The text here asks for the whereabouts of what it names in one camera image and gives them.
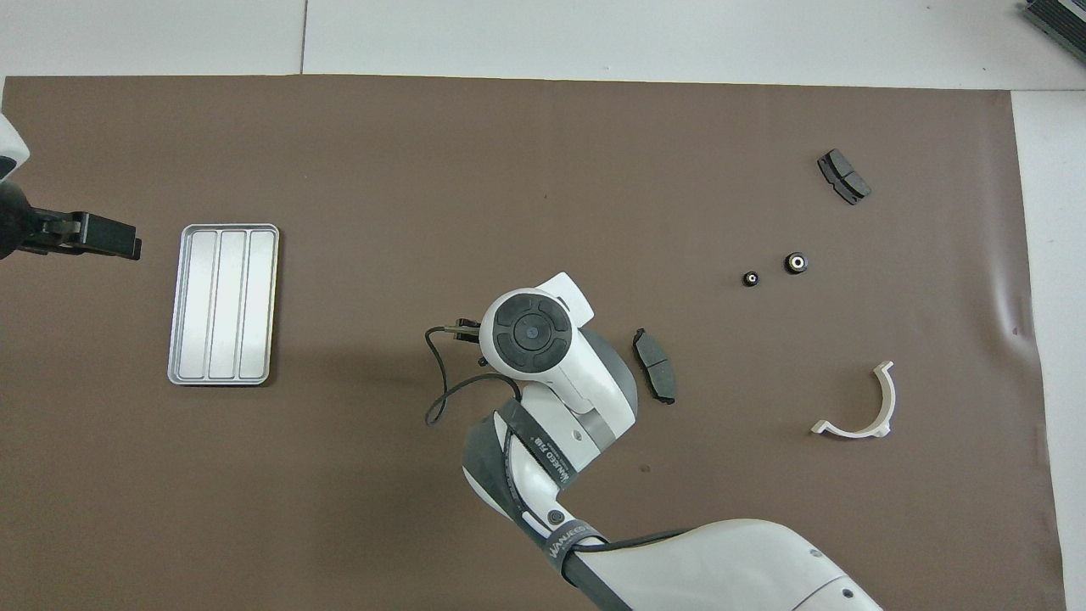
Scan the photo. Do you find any white semicircular plastic clamp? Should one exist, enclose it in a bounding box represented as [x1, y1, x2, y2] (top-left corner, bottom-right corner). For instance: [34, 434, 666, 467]
[810, 361, 897, 440]

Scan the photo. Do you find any short dark brake pad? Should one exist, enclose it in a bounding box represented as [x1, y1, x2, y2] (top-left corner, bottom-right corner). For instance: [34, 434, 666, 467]
[817, 149, 872, 206]

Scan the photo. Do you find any black ribbed device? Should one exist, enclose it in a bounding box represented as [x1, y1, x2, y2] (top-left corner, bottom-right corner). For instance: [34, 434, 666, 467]
[1022, 0, 1086, 64]

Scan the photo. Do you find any silver ribbed metal tray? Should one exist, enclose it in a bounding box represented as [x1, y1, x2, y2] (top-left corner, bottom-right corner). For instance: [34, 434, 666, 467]
[167, 223, 281, 387]

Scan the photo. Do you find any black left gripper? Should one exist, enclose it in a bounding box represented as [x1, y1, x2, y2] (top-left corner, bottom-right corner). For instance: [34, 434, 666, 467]
[0, 182, 143, 261]

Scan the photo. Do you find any brown table mat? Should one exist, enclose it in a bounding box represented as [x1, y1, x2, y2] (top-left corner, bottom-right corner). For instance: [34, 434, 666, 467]
[0, 75, 1068, 611]

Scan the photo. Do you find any long dark brake pad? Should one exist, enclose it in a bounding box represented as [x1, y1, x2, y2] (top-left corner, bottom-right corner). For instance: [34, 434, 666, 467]
[632, 328, 678, 406]

